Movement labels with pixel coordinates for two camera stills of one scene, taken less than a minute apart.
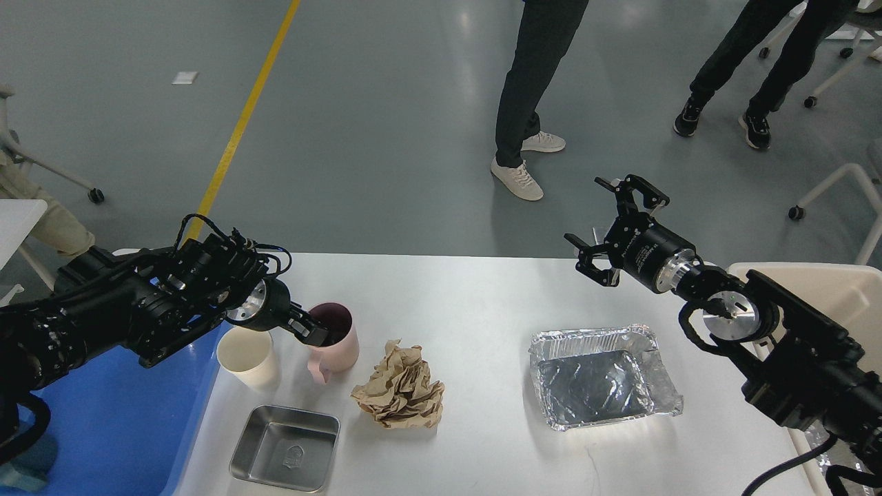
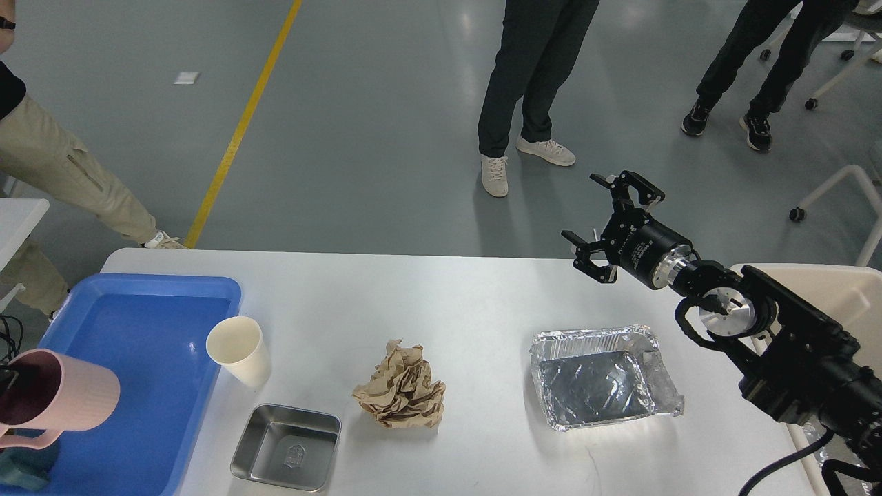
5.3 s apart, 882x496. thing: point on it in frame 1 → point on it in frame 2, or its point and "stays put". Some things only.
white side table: x=18 y=217 stays put
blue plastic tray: x=118 y=426 stays put
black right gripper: x=643 y=250 stays put
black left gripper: x=267 y=308 → x=9 y=379
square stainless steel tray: x=287 y=447 stays put
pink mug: x=342 y=350 → x=55 y=392
